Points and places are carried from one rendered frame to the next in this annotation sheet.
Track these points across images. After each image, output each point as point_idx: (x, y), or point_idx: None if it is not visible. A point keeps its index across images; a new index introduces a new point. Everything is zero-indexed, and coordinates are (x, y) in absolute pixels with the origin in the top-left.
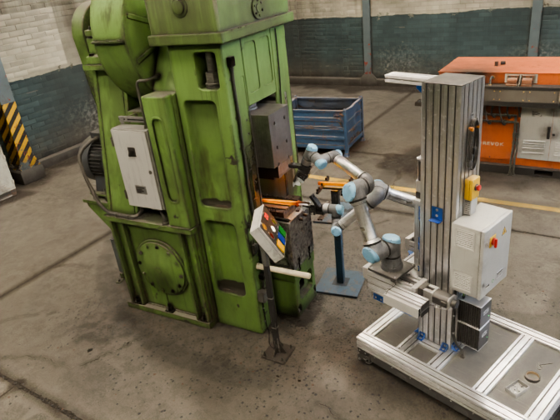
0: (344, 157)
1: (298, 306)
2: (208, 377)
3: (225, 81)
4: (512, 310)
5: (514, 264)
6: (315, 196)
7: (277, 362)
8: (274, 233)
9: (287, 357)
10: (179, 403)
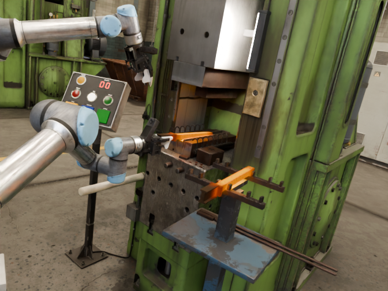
0: (81, 18)
1: (135, 273)
2: (94, 213)
3: None
4: None
5: None
6: (153, 124)
7: (71, 250)
8: (85, 99)
9: (71, 257)
10: (81, 198)
